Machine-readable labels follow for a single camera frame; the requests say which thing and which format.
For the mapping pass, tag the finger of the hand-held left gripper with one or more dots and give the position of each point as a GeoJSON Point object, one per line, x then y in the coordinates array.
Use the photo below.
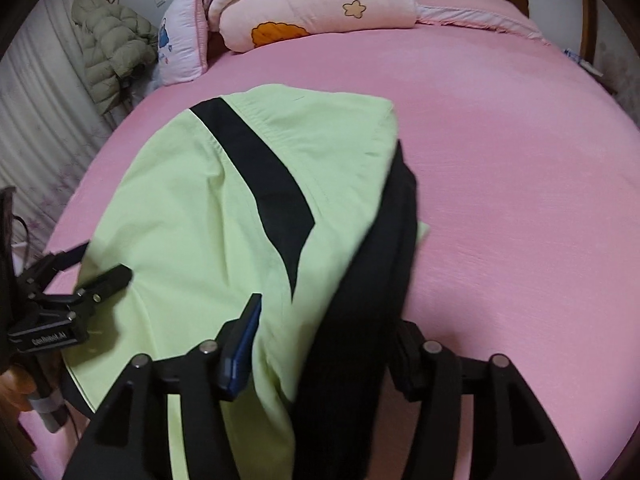
{"type": "Point", "coordinates": [107, 282]}
{"type": "Point", "coordinates": [70, 256]}

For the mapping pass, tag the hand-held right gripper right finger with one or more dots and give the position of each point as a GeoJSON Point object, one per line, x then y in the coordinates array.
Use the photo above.
{"type": "Point", "coordinates": [415, 362]}

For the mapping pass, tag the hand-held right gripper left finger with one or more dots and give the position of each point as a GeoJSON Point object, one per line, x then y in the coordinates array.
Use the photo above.
{"type": "Point", "coordinates": [245, 347]}

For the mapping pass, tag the green and black hooded jacket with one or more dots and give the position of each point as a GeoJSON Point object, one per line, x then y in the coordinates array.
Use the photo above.
{"type": "Point", "coordinates": [200, 235]}

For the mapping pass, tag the white curtain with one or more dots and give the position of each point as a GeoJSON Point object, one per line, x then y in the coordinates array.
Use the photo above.
{"type": "Point", "coordinates": [40, 110]}

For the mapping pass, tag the bed with pink sheet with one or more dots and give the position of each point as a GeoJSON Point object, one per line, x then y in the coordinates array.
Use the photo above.
{"type": "Point", "coordinates": [500, 185]}

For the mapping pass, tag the beige puffer coat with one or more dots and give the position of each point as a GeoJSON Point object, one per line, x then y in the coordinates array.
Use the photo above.
{"type": "Point", "coordinates": [110, 45]}

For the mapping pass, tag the pink folded cartoon blanket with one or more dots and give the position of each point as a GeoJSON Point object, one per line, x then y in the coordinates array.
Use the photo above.
{"type": "Point", "coordinates": [320, 15]}

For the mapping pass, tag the papers on nightstand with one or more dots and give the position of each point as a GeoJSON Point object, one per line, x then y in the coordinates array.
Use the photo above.
{"type": "Point", "coordinates": [582, 62]}

